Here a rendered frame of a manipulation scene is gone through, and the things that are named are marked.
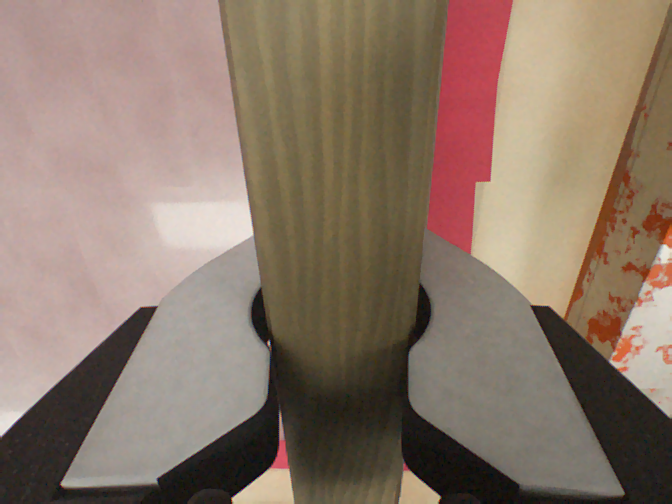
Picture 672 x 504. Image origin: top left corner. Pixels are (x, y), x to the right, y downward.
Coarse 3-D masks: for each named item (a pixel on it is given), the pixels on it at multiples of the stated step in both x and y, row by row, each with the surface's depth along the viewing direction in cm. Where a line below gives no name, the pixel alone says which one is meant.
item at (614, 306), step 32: (640, 96) 14; (640, 128) 14; (640, 160) 14; (608, 192) 16; (640, 192) 14; (608, 224) 16; (640, 224) 14; (608, 256) 16; (640, 256) 14; (576, 288) 18; (608, 288) 16; (640, 288) 14; (576, 320) 18; (608, 320) 16; (640, 320) 15; (608, 352) 16; (640, 352) 16; (640, 384) 17
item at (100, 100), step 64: (0, 0) 13; (64, 0) 13; (128, 0) 13; (192, 0) 13; (512, 0) 13; (0, 64) 14; (64, 64) 14; (128, 64) 14; (192, 64) 14; (448, 64) 14; (0, 128) 16; (64, 128) 15; (128, 128) 15; (192, 128) 15; (448, 128) 15
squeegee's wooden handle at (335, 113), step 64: (256, 0) 5; (320, 0) 5; (384, 0) 5; (256, 64) 5; (320, 64) 5; (384, 64) 5; (256, 128) 6; (320, 128) 5; (384, 128) 5; (256, 192) 6; (320, 192) 6; (384, 192) 6; (320, 256) 6; (384, 256) 6; (320, 320) 7; (384, 320) 7; (320, 384) 8; (384, 384) 8; (320, 448) 9; (384, 448) 9
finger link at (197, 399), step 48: (192, 288) 9; (240, 288) 9; (144, 336) 8; (192, 336) 8; (240, 336) 8; (144, 384) 7; (192, 384) 7; (240, 384) 7; (96, 432) 6; (144, 432) 6; (192, 432) 6; (240, 432) 6; (96, 480) 5; (144, 480) 5; (192, 480) 6; (240, 480) 6
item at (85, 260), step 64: (0, 192) 17; (64, 192) 17; (128, 192) 17; (192, 192) 17; (448, 192) 16; (0, 256) 19; (64, 256) 18; (128, 256) 18; (192, 256) 18; (0, 320) 21; (64, 320) 20; (0, 384) 23
